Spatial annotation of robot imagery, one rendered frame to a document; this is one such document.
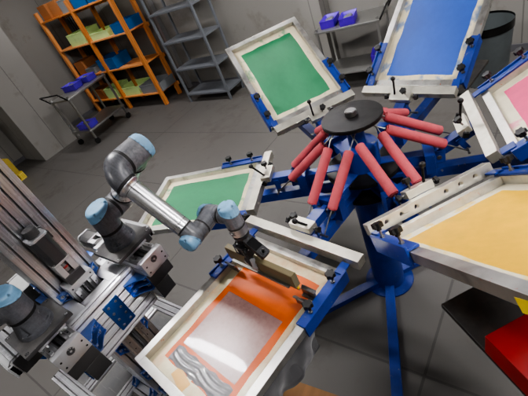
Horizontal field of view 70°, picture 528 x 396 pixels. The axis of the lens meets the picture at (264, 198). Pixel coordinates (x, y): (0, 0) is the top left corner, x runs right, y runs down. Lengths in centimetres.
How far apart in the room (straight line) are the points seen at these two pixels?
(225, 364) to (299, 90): 184
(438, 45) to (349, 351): 196
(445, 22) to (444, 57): 25
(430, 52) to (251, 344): 199
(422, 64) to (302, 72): 79
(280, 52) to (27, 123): 621
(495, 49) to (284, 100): 256
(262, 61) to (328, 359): 209
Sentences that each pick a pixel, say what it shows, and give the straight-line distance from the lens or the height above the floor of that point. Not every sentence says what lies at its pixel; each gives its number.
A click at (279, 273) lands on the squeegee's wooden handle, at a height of 113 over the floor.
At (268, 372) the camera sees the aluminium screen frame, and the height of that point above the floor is 99.
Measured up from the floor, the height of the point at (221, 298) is 96.
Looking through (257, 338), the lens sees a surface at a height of 96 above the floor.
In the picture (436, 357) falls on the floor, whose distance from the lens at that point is 253.
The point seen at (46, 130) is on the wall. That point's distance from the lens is 851.
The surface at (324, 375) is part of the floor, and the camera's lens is 256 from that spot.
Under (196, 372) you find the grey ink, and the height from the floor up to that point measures 96.
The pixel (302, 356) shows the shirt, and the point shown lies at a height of 77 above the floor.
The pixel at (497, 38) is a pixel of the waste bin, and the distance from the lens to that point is 458.
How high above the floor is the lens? 225
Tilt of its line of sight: 35 degrees down
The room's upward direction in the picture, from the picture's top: 24 degrees counter-clockwise
